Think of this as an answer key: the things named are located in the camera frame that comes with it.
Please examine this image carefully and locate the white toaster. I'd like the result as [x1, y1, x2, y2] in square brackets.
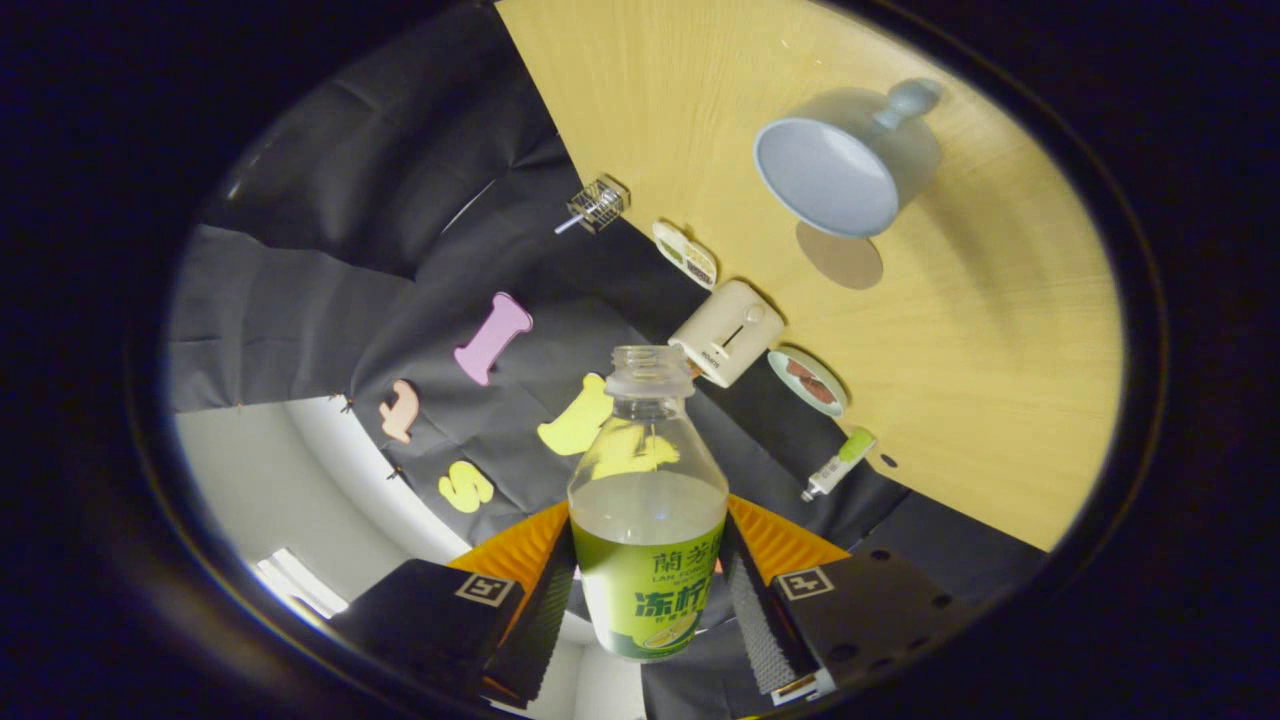
[668, 279, 786, 389]

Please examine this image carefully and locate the clear glass tumbler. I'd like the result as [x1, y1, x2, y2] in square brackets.
[567, 175, 631, 234]

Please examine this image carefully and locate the round brown coaster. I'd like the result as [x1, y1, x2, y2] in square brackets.
[796, 221, 885, 291]

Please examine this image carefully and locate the green label juice bottle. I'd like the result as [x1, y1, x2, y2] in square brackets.
[567, 345, 730, 662]

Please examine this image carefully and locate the small white green bottle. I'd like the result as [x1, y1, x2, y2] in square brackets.
[801, 427, 878, 503]

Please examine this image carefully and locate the light blue cup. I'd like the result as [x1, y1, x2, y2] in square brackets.
[753, 78, 943, 240]

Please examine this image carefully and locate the small divided dish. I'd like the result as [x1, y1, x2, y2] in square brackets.
[652, 220, 718, 290]

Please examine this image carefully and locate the large ceiling light panel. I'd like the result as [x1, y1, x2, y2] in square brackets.
[250, 547, 349, 621]

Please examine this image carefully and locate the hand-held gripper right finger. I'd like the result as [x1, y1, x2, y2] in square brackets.
[720, 495, 986, 709]

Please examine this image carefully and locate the pale green plate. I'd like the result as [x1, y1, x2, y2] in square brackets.
[767, 347, 849, 418]

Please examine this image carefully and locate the wooden table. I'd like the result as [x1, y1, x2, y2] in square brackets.
[495, 0, 1126, 553]

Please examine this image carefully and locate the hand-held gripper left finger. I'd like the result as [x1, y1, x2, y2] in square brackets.
[330, 500, 579, 713]

